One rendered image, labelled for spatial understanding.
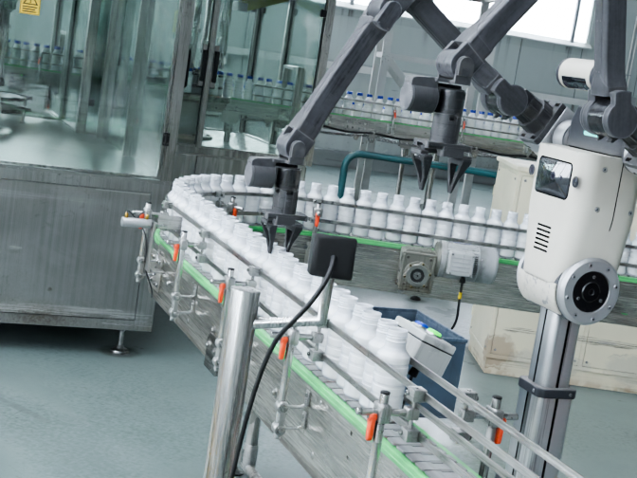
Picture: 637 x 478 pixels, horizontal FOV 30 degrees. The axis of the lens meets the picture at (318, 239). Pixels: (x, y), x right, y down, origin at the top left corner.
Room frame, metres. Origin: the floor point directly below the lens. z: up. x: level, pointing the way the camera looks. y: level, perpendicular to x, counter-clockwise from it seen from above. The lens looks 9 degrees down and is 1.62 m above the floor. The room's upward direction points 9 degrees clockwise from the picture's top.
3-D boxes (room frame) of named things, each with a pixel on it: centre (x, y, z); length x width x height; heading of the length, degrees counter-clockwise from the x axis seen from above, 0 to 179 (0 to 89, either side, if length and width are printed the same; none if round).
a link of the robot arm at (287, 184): (2.73, 0.10, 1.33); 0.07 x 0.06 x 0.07; 112
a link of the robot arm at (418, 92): (2.35, -0.18, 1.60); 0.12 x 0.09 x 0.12; 112
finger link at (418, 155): (2.36, -0.20, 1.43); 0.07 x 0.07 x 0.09; 21
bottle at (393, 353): (2.07, -0.16, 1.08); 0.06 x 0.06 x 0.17
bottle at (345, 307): (2.29, -0.08, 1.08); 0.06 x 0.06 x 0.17
